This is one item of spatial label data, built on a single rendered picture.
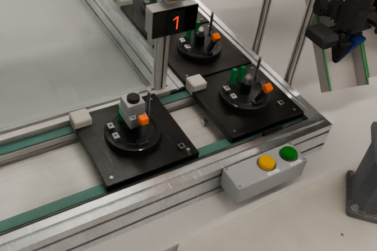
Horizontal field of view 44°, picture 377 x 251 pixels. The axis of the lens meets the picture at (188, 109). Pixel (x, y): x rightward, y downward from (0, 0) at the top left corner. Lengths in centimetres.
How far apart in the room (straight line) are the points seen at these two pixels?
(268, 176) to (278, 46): 72
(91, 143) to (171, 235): 29
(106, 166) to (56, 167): 14
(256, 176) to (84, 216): 40
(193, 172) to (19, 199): 40
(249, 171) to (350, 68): 48
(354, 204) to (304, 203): 12
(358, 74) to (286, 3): 69
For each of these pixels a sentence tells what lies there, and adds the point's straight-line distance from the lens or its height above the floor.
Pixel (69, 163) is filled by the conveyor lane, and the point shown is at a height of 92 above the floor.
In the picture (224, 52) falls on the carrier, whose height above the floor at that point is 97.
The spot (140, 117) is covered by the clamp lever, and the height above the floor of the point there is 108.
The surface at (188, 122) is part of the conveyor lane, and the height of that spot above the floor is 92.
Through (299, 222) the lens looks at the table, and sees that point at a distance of 120.
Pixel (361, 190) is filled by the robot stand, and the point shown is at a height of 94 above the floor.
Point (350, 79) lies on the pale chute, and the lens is 142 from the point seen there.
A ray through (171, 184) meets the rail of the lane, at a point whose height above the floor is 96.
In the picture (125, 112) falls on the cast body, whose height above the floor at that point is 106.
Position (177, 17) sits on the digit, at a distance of 112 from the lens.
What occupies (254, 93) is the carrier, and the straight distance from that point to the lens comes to 129.
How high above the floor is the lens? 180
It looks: 42 degrees down
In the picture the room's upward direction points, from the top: 8 degrees clockwise
